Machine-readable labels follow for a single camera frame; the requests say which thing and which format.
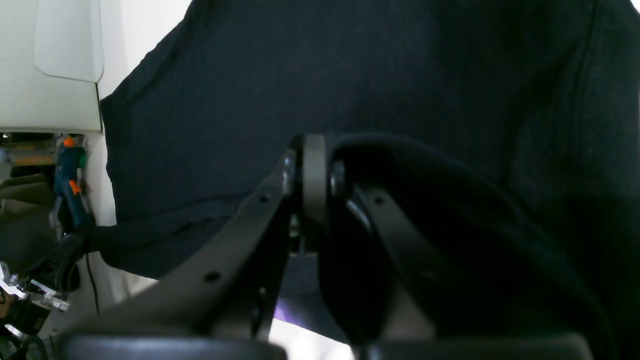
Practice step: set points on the grey partition panel right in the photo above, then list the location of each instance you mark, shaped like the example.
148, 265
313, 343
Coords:
51, 60

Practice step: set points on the blue orange hand tool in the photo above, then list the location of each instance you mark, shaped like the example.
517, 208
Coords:
71, 211

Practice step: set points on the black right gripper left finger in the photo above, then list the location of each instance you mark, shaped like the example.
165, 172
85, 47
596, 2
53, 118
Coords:
218, 304

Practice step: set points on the black T-shirt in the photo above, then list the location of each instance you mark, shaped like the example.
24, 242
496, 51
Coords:
510, 127

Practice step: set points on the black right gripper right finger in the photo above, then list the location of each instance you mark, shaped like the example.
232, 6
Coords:
406, 301

